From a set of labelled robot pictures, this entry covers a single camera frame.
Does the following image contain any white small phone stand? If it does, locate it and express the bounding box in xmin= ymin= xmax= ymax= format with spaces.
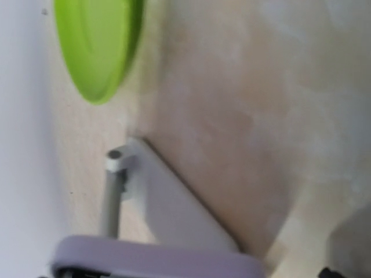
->
xmin=99 ymin=137 xmax=239 ymax=252

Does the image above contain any green plate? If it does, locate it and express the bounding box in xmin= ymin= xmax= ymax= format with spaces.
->
xmin=53 ymin=1 xmax=145 ymax=105

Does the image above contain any landscape phone white case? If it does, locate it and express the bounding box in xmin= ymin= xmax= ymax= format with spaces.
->
xmin=50 ymin=235 xmax=265 ymax=277

